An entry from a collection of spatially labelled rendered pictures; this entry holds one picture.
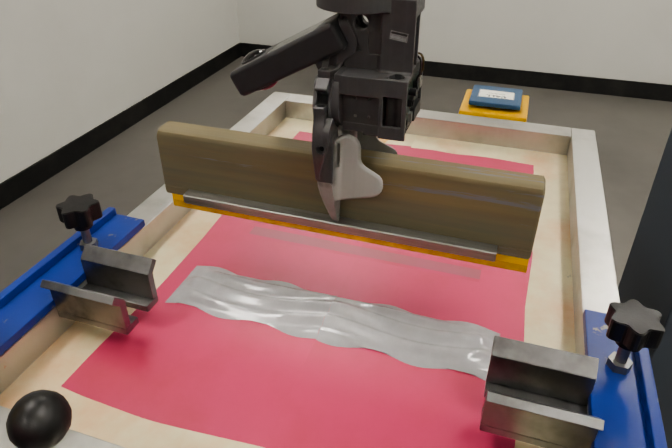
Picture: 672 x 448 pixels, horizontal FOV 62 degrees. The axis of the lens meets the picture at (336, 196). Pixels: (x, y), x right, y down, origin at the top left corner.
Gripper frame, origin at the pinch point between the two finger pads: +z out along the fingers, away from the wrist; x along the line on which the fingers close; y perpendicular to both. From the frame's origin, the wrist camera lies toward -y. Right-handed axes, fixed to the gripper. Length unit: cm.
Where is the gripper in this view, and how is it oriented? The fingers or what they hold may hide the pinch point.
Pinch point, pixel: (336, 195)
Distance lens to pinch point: 56.3
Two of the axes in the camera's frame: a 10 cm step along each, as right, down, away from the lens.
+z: 0.0, 8.6, 5.2
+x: 3.1, -4.9, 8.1
